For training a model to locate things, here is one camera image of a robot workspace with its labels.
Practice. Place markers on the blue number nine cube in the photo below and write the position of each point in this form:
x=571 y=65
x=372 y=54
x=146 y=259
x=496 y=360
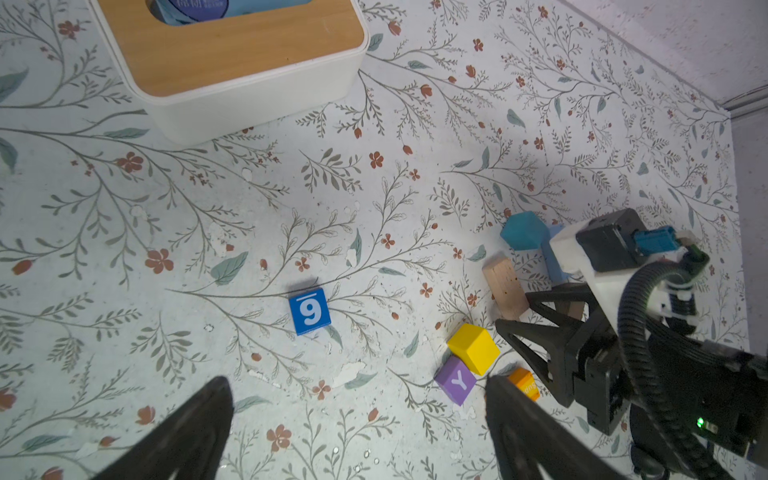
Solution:
x=309 y=311

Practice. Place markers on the light blue plank block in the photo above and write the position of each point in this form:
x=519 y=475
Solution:
x=556 y=275

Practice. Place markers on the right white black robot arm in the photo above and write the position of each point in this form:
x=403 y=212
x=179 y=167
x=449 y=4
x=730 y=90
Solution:
x=720 y=393

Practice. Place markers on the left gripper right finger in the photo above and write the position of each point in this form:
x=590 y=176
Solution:
x=530 y=444

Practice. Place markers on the natural wood plank block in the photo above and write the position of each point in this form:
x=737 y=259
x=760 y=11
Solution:
x=506 y=289

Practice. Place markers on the white wooden-lid tissue box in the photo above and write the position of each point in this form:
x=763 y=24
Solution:
x=201 y=81

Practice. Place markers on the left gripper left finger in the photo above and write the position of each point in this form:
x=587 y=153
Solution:
x=189 y=444

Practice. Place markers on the yellow wooden cube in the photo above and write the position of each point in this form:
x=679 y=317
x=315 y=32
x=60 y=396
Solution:
x=475 y=346

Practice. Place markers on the purple letter Y cube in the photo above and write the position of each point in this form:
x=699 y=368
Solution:
x=456 y=380

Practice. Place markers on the orange wooden cylinder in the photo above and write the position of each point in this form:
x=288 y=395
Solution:
x=524 y=380

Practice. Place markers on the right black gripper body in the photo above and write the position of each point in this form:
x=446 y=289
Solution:
x=601 y=385

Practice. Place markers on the teal wooden cube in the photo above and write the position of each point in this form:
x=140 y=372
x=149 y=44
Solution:
x=524 y=231

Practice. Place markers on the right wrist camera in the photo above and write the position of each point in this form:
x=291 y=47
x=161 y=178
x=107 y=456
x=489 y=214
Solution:
x=607 y=250

